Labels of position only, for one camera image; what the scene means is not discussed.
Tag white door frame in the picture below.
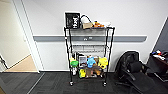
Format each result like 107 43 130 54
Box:
12 0 45 73

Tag orange plush toy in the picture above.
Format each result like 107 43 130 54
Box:
92 20 105 29

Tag small yellow toy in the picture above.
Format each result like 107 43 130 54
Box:
78 68 87 79

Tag black office chair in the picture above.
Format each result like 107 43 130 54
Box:
113 50 158 92

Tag white bottle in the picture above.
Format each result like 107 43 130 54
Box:
71 66 78 76

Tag long grey wall band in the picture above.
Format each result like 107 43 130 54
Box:
32 35 148 43

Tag flat white box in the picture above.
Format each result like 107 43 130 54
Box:
99 21 113 29

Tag blue toy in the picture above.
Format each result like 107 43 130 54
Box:
86 56 98 69

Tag large yellow toy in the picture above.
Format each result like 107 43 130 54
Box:
97 56 109 70

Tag black wire shelf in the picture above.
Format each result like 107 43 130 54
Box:
63 26 116 87

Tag dark desk with clutter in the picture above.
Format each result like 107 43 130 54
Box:
146 49 168 83

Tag grey printed box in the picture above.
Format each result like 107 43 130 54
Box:
78 55 88 66

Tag small cardboard box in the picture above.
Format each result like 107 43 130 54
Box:
81 22 94 30

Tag wall sockets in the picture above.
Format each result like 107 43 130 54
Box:
82 36 94 41

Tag black Huel bag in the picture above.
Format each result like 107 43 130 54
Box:
64 11 82 30

